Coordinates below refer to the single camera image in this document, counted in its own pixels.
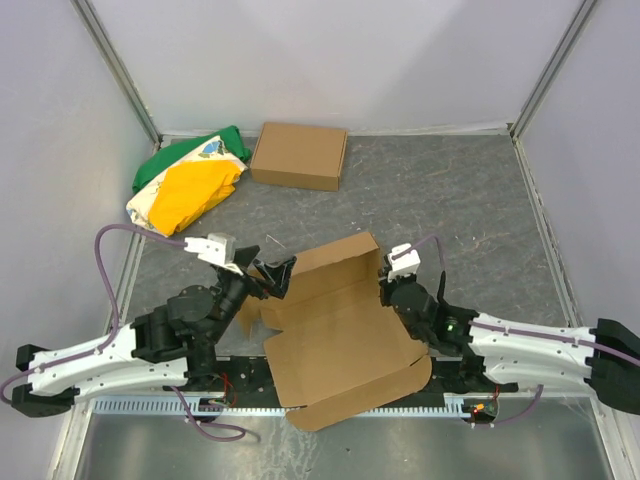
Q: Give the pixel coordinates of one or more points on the light blue slotted cable duct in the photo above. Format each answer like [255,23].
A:
[456,407]

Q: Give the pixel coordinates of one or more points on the green yellow white cloth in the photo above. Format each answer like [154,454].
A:
[182,181]

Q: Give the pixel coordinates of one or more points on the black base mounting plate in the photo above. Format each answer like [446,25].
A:
[247,382]

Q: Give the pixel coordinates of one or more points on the cardboard box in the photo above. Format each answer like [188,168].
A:
[299,156]
[337,352]

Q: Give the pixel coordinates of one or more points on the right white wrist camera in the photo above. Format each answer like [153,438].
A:
[402,261]

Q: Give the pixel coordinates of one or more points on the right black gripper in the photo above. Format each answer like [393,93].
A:
[396,291]

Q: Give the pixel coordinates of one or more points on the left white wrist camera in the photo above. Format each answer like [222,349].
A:
[217,249]

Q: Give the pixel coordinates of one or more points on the right aluminium frame post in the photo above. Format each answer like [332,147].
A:
[569,38]

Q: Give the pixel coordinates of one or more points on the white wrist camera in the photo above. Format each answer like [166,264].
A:
[217,249]
[402,261]

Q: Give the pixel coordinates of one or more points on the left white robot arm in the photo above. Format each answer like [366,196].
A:
[172,346]

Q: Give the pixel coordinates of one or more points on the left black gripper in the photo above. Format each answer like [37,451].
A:
[251,275]

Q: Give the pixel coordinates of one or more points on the closed folded cardboard box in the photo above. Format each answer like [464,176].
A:
[299,156]

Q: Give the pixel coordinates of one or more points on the left aluminium frame post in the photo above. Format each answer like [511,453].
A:
[98,32]

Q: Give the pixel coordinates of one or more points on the aluminium frame post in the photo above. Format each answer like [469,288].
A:
[569,38]
[98,32]

